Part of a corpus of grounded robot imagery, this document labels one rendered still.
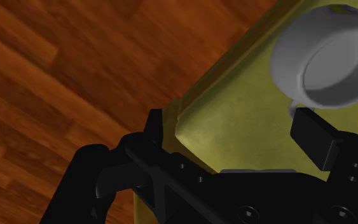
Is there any white mug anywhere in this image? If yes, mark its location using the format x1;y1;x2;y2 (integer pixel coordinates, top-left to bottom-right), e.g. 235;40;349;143
270;3;358;122

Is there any olive green sofa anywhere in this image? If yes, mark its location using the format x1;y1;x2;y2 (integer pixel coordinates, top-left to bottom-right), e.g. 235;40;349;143
134;0;358;224

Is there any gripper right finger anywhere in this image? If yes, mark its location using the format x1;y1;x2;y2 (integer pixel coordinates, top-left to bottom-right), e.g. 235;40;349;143
289;106;358;224

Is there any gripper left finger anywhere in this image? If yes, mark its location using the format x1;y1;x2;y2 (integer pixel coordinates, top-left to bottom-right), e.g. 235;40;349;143
39;108;221;224

